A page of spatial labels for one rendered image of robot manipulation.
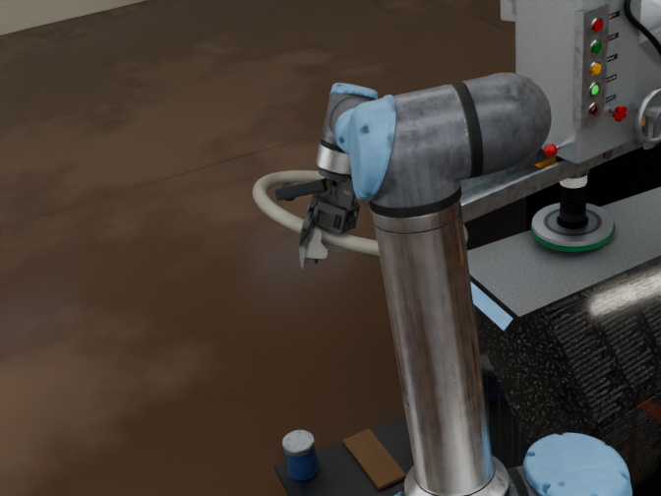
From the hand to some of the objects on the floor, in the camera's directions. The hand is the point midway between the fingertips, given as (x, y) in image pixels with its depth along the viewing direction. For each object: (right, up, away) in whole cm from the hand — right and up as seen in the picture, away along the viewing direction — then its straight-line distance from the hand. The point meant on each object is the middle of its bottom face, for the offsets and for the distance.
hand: (307, 259), depth 192 cm
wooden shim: (+19, -66, +112) cm, 131 cm away
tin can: (-4, -69, +112) cm, 132 cm away
